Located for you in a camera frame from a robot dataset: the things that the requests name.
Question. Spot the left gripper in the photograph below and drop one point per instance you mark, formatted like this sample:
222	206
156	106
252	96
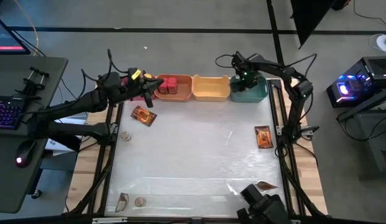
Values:
133	88

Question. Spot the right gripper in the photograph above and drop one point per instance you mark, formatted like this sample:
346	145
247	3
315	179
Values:
247	80

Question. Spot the red smoked paprika tin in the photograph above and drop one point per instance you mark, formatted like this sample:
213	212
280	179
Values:
163	88
172	86

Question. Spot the orange printed spice packet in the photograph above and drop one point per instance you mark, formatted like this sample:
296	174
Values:
263	137
144	116

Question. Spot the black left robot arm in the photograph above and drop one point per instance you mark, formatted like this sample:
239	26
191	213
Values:
84	101

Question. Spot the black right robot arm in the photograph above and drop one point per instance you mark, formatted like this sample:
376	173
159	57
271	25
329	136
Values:
296	105

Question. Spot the pink plastic bin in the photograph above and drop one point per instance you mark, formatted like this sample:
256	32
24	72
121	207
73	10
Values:
136	97

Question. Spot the yellow-lid dark spice jar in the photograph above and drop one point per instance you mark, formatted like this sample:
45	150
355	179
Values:
147	75

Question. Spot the teal plastic bin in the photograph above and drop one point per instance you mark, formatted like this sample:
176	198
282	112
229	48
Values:
258	95

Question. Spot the orange plastic bin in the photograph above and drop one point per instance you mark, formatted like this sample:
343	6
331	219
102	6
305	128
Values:
183	93

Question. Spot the yellow plastic bin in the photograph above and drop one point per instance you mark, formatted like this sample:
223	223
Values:
211	88

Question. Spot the black divider panel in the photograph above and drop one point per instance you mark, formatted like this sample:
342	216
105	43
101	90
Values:
310	18

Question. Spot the white paper sheet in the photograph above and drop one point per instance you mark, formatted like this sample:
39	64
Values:
57	146

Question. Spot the black clamp stand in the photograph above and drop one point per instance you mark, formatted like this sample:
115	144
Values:
32	82

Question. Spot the black mounted device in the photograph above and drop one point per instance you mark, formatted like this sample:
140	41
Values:
264	207

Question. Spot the computer tower with lights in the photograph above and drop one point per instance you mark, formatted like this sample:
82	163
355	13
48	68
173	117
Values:
376	71

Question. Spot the white round fan base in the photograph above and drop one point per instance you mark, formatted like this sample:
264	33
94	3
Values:
382	42

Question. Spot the black computer mouse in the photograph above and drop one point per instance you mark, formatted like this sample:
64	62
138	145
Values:
25	154

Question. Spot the backlit black keyboard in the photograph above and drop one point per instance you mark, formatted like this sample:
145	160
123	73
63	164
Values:
7	112

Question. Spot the computer monitor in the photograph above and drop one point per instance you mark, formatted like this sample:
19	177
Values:
6	40

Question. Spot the grey desk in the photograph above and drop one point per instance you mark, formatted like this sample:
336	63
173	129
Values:
12	186

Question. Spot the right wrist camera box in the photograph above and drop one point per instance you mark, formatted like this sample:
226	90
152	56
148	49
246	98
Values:
239	60

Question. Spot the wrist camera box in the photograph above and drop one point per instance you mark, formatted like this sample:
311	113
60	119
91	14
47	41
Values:
239	60
109	81

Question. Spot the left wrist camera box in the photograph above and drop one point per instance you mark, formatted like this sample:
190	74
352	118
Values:
109	81

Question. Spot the black aluminium table frame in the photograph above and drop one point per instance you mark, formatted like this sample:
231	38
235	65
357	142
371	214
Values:
107	186

